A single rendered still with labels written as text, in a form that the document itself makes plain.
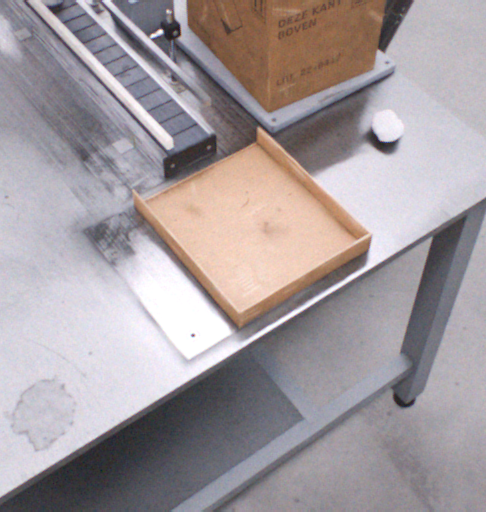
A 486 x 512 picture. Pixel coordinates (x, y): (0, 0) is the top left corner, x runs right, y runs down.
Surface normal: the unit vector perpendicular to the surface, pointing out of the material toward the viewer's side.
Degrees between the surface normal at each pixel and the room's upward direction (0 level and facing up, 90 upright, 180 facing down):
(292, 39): 90
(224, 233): 0
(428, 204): 0
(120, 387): 0
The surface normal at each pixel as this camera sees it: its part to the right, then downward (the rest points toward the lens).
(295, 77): 0.52, 0.67
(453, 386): 0.00, -0.62
